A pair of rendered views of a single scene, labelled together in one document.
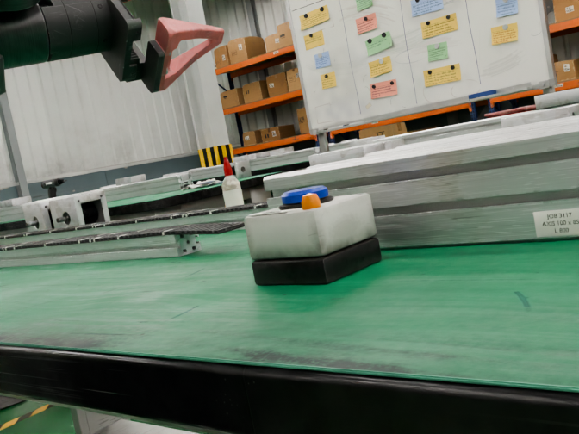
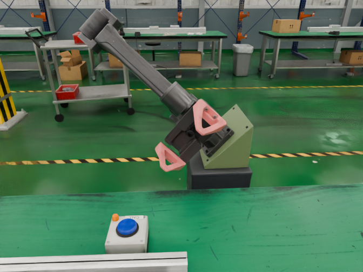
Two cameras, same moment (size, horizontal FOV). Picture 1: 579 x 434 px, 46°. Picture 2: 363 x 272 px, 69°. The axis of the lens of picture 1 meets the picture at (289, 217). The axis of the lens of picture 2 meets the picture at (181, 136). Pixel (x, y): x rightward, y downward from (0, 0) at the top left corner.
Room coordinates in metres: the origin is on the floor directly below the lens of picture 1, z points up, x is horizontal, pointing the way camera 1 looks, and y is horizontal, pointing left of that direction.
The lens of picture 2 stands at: (0.96, -0.22, 1.26)
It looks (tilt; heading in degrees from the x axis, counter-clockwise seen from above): 27 degrees down; 136
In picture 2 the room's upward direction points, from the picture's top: straight up
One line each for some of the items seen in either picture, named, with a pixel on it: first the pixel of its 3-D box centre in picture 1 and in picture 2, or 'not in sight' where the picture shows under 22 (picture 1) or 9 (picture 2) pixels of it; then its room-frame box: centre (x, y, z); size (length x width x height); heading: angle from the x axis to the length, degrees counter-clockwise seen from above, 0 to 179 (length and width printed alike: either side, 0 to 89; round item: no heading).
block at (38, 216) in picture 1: (46, 220); not in sight; (1.73, 0.60, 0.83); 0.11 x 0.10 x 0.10; 135
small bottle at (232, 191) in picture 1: (231, 185); not in sight; (1.38, 0.10, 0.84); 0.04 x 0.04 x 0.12
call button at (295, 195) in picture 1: (305, 200); (127, 227); (0.58, -0.02, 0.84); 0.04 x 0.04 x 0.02
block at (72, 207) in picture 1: (76, 215); not in sight; (1.65, 0.50, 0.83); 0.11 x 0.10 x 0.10; 142
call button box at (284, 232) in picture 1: (318, 235); (128, 242); (0.59, -0.02, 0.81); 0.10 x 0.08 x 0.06; 138
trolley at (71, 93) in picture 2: not in sight; (87, 73); (-2.18, 1.21, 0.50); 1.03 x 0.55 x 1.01; 61
